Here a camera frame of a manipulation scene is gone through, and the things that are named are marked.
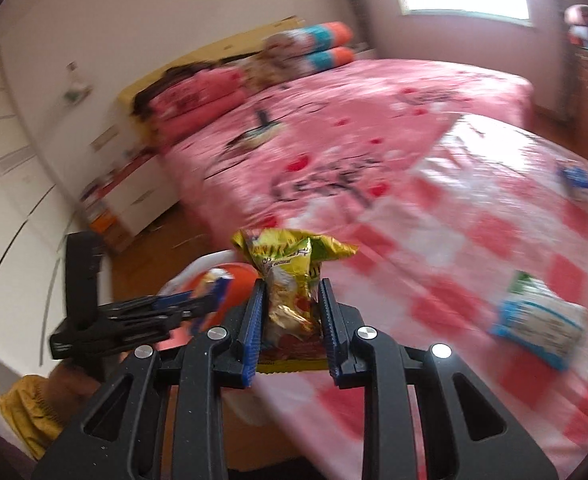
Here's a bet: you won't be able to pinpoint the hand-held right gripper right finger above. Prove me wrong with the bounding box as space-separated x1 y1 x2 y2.
319 279 559 480

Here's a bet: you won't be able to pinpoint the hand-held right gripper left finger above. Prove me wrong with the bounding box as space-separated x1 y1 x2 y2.
31 279 267 480

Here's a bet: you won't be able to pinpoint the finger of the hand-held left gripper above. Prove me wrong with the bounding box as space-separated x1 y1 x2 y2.
99 307 209 343
101 294 217 318

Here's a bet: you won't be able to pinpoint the orange plastic bucket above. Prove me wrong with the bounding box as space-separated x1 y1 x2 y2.
189 260 262 341

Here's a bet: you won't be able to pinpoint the yellow snack packet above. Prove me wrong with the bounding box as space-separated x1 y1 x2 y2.
231 228 359 373

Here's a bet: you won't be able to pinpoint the person's left forearm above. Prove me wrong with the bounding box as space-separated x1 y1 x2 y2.
0 355 120 461

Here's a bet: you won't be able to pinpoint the white nightstand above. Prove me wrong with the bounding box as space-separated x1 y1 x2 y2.
76 152 179 253

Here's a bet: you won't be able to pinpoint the white wardrobe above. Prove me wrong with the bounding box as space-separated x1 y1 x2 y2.
0 42 82 341

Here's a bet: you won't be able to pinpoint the pink checked tablecloth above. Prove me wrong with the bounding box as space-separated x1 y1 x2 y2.
224 112 588 476

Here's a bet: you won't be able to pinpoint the pink pillow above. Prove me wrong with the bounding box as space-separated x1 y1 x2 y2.
149 67 245 116
161 92 247 145

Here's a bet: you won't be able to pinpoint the blue and white packet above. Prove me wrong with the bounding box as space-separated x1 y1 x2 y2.
488 270 588 371

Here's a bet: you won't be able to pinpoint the dark cloth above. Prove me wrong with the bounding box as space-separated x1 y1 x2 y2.
134 62 209 111

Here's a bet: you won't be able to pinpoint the bed with pink bedspread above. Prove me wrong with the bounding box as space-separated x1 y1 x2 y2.
159 57 534 271

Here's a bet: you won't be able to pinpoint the yellow headboard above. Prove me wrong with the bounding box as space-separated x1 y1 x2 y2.
116 16 305 126

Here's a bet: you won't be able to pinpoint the striped rolled blanket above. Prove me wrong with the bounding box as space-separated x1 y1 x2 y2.
294 21 353 53
301 46 355 73

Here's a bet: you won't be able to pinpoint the small blue printed packet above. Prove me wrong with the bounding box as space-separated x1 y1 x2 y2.
556 159 588 201

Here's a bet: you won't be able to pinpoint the folded blankets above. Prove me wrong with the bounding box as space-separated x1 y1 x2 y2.
564 4 588 56

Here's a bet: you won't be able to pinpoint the small wall ornament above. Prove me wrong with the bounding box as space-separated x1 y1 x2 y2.
64 61 95 103

